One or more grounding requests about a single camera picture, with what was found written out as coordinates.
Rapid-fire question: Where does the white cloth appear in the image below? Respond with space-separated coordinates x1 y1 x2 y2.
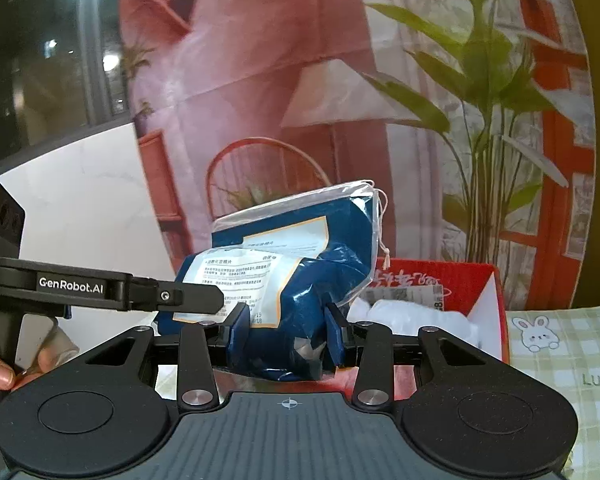
347 298 481 348

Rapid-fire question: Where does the blue packaged item bag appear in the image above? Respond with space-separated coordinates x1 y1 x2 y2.
156 180 388 382

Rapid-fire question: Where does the printed room backdrop cloth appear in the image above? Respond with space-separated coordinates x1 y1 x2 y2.
120 0 595 310

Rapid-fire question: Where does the person left hand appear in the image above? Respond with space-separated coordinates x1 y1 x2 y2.
0 327 79 391

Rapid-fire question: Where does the green plaid tablecloth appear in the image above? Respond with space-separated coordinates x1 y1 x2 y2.
507 306 600 479

